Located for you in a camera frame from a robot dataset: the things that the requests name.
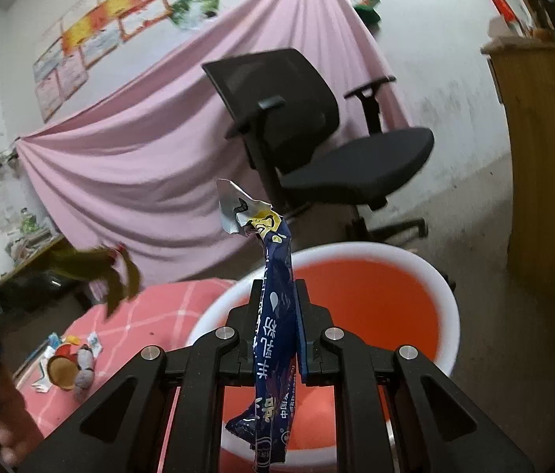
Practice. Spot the white and blue small wrapper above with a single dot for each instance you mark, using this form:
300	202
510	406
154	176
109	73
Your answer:
94	344

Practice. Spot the wooden cabinet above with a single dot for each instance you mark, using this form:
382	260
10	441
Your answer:
548	157

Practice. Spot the green wall photo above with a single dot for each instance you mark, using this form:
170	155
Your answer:
193	10

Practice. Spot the pink hanging cloth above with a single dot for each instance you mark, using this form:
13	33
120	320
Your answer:
159	157

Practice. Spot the wooden desk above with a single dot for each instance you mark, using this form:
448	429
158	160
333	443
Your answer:
26	261

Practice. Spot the blue and green wrapper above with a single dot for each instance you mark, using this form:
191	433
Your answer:
54	342

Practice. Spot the yellow small wrapper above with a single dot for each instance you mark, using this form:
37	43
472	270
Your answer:
70	340

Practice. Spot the pink checked tablecloth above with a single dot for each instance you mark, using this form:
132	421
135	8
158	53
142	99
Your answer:
159	315

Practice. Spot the blue snack wrapper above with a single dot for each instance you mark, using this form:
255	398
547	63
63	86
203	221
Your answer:
273	315

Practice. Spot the green and red wall ornament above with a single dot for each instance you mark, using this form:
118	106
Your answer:
368	10

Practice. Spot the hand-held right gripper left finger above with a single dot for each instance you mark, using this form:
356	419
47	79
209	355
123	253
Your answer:
243	340

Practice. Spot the white torn wrapper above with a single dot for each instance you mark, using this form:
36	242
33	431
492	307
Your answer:
41	383

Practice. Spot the red hanging ornament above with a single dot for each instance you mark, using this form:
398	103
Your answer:
501	5

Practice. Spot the row of wall posters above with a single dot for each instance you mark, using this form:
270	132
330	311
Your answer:
95	34

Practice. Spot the pile of papers and packets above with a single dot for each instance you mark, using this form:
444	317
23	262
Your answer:
28	234

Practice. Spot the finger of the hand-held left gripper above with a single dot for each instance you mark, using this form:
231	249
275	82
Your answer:
46	278

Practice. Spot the orange and white plastic basin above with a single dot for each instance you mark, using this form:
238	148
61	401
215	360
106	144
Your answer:
381	300

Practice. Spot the black office chair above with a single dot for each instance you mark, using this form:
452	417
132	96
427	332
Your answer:
351	157

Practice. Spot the person's left hand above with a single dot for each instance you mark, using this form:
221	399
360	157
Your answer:
11	404

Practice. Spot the grey crumpled wrapper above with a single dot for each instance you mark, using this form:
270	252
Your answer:
84	374

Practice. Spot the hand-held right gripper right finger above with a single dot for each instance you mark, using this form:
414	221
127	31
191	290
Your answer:
302	335

